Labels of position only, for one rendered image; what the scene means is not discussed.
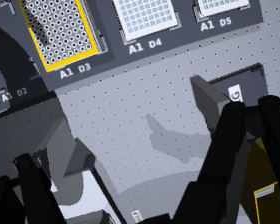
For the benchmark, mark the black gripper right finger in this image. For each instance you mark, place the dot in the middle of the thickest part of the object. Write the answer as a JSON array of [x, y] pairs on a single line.
[[215, 197]]

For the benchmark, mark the dark grey flat plate with white rg label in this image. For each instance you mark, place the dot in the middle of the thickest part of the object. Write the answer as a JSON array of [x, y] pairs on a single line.
[[246, 86]]

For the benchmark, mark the yellow-framed tip rack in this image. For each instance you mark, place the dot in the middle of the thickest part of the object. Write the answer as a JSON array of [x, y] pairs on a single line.
[[64, 31]]

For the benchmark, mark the yellow open-top bin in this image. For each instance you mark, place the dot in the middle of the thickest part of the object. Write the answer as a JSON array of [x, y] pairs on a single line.
[[259, 175]]

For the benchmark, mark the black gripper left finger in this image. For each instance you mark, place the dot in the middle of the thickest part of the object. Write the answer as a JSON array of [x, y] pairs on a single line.
[[49, 163]]

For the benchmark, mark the light grey base plate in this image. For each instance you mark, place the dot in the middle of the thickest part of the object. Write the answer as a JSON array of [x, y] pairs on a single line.
[[140, 120]]

